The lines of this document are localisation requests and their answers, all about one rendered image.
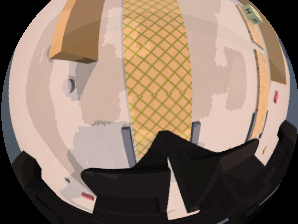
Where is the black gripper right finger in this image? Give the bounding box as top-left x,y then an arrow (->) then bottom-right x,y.
165,131 -> 259,213

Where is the small pink block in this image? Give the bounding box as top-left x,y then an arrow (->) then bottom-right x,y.
274,89 -> 279,104
81,192 -> 94,201

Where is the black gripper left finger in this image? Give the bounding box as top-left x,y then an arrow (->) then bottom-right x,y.
80,131 -> 172,213

